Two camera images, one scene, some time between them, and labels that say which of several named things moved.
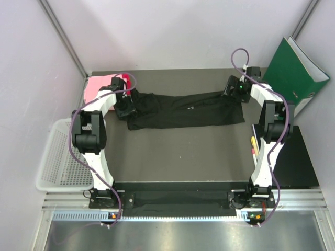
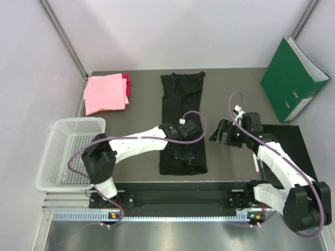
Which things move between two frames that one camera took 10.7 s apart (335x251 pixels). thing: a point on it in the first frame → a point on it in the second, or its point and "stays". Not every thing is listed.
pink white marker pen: (254, 156) stays
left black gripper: (129, 110) → (186, 156)
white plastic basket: (60, 170) stays
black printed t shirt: (157, 110) → (181, 93)
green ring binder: (294, 74) stays
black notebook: (293, 167) stays
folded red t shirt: (126, 77) stays
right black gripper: (234, 82) → (227, 126)
